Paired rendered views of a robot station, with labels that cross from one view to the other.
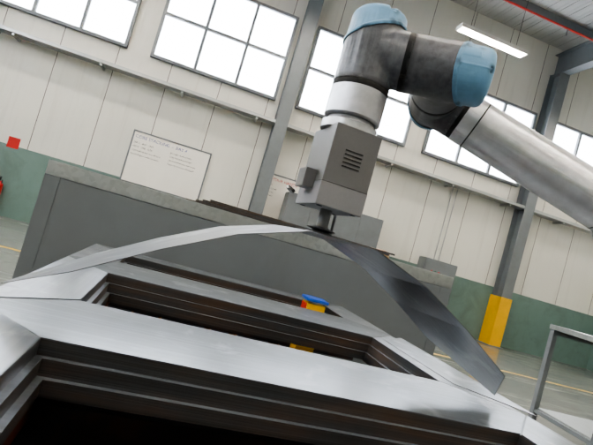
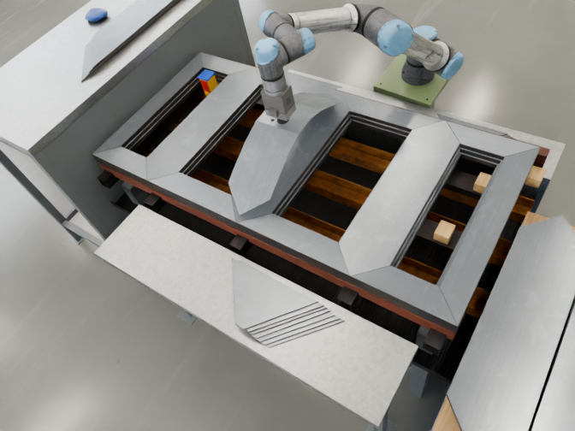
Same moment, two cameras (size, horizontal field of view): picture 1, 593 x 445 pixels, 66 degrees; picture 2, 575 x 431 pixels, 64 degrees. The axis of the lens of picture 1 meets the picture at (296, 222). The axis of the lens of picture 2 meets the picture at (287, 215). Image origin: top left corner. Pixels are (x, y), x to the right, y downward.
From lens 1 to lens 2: 136 cm
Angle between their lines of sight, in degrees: 61
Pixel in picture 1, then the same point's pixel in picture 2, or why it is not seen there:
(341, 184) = (288, 109)
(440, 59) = (299, 53)
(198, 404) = (299, 186)
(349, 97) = (278, 85)
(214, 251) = (131, 94)
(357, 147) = (287, 96)
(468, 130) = not seen: hidden behind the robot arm
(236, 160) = not seen: outside the picture
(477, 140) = not seen: hidden behind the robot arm
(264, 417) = (309, 174)
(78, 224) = (71, 156)
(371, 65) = (279, 71)
